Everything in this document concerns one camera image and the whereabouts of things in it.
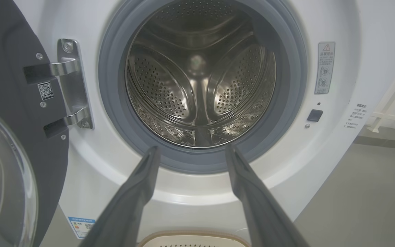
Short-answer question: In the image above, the white frame rack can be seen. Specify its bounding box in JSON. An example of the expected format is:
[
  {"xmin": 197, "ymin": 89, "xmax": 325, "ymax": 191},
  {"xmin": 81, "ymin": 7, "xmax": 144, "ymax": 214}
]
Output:
[{"xmin": 367, "ymin": 58, "xmax": 395, "ymax": 133}]

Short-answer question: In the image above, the white QR code sticker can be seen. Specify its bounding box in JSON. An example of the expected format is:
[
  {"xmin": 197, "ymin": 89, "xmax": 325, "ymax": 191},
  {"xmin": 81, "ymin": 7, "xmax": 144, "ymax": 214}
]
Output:
[{"xmin": 38, "ymin": 81, "xmax": 55, "ymax": 101}]

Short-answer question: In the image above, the stainless steel perforated drum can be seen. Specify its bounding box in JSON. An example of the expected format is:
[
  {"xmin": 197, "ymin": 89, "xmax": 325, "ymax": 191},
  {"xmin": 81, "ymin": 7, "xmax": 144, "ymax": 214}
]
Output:
[{"xmin": 125, "ymin": 0, "xmax": 277, "ymax": 149}]

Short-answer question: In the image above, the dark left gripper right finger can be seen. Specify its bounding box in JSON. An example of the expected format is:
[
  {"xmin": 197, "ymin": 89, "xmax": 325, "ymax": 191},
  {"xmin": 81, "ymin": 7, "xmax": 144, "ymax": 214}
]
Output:
[{"xmin": 225, "ymin": 143, "xmax": 309, "ymax": 247}]

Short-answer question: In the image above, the grey warning sticker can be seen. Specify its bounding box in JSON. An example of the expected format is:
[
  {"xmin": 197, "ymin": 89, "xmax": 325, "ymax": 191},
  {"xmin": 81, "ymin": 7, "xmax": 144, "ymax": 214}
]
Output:
[{"xmin": 314, "ymin": 42, "xmax": 336, "ymax": 95}]

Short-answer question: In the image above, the cream perforated laundry basket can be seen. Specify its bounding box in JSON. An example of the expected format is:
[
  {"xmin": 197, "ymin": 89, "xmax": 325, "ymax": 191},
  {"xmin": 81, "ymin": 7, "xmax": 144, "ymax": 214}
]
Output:
[{"xmin": 137, "ymin": 231, "xmax": 251, "ymax": 247}]

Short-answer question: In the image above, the grey rubber door gasket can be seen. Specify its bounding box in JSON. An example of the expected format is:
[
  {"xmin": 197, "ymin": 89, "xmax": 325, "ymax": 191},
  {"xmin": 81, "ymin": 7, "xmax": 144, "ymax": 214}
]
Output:
[{"xmin": 98, "ymin": 0, "xmax": 308, "ymax": 175}]

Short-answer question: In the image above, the white front-load washing machine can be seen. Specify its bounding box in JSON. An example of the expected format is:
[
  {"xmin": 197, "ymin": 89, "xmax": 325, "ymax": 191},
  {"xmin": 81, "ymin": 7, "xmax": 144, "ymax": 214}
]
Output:
[{"xmin": 12, "ymin": 0, "xmax": 395, "ymax": 242}]

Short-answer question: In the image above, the blue energy label sticker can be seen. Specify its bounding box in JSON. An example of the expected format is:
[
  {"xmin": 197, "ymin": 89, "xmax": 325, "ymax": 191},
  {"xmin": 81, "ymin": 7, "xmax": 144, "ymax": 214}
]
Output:
[{"xmin": 68, "ymin": 216, "xmax": 96, "ymax": 239}]

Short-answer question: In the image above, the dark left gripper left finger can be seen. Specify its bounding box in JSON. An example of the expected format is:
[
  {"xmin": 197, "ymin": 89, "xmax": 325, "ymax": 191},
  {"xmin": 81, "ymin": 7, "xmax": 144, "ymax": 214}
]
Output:
[{"xmin": 79, "ymin": 146, "xmax": 162, "ymax": 247}]

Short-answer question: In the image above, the black glass washing machine door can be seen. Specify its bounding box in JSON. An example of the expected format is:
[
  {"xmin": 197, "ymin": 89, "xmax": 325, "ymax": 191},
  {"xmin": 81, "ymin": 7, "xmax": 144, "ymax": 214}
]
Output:
[{"xmin": 0, "ymin": 0, "xmax": 69, "ymax": 247}]

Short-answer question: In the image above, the silver metal door hinge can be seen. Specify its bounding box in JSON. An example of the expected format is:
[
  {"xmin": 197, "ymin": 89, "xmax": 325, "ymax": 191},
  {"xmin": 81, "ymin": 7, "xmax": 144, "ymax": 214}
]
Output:
[{"xmin": 49, "ymin": 38, "xmax": 94, "ymax": 130}]

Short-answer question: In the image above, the black door latch socket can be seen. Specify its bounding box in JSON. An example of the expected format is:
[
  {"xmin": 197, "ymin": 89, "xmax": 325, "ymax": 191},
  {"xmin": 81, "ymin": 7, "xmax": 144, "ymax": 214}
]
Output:
[{"xmin": 307, "ymin": 109, "xmax": 324, "ymax": 122}]

